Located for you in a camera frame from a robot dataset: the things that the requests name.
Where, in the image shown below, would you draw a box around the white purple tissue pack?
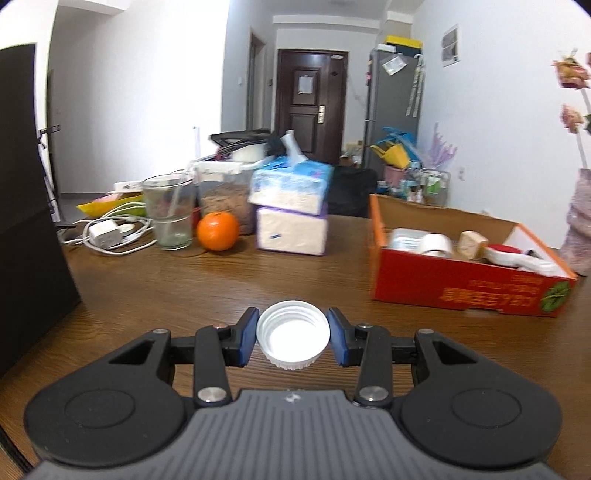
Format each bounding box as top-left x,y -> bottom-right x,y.
255,207 -> 330,256

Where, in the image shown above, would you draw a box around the white charger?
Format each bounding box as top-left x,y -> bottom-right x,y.
88,219 -> 123,250

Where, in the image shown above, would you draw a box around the white tape roll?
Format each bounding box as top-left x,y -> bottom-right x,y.
418,233 -> 456,258

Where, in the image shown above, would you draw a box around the black cloth chair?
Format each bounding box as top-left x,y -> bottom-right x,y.
327,165 -> 379,218

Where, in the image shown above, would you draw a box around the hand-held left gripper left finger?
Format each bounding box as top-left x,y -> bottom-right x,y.
108,307 -> 259,408

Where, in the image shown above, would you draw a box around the dark brown door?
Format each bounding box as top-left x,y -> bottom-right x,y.
276,49 -> 350,165

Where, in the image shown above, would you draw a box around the large white ribbed bottle cap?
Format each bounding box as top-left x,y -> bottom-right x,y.
256,299 -> 332,371

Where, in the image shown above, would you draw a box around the white red lint brush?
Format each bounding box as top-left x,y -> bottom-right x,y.
482,243 -> 563,278

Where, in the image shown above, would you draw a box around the yellow tray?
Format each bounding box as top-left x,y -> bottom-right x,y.
76,190 -> 147,219

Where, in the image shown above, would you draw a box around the metal rack with bottles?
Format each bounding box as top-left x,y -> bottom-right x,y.
401,168 -> 451,206

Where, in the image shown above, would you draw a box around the black tripod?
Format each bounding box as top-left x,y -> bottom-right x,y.
36,124 -> 63,223

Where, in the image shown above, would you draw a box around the pink stone vase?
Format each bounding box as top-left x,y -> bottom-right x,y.
559,168 -> 591,277

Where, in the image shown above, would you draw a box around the clear straw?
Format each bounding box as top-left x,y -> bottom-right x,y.
167,172 -> 194,223

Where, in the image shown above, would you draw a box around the bunch of dried pink roses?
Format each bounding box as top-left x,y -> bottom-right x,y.
551,45 -> 591,169

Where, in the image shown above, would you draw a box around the beige square plastic block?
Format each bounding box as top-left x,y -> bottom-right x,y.
457,229 -> 491,262

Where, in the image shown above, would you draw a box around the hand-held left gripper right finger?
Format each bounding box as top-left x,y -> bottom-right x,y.
325,307 -> 481,409

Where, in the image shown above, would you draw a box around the purple decorative plant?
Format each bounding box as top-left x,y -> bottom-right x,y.
427,122 -> 458,172

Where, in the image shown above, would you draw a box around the yellow box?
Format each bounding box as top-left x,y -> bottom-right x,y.
385,35 -> 425,52

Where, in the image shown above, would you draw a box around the black paper bag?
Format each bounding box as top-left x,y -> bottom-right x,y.
0,43 -> 82,378

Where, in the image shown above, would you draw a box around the blue yellow toy pile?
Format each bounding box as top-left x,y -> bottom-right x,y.
370,126 -> 421,169

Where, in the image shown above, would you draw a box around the black white appliance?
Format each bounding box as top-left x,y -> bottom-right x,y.
209,128 -> 286,162

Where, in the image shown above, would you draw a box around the clear drinking glass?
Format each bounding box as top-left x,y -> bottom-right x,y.
141,174 -> 195,251

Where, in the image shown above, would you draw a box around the blue tissue pack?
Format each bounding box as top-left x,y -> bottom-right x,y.
248,130 -> 335,216

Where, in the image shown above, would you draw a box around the white cable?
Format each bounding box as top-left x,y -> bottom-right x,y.
58,202 -> 160,256

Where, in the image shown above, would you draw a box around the orange fruit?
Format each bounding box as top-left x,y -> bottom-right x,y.
196,211 -> 241,253

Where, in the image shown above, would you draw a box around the clear cereal container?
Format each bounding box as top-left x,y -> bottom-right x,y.
193,161 -> 257,236

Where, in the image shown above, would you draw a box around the red orange cardboard box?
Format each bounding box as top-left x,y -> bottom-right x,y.
369,193 -> 580,318

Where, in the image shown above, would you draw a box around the grey refrigerator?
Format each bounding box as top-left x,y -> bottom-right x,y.
361,48 -> 423,171

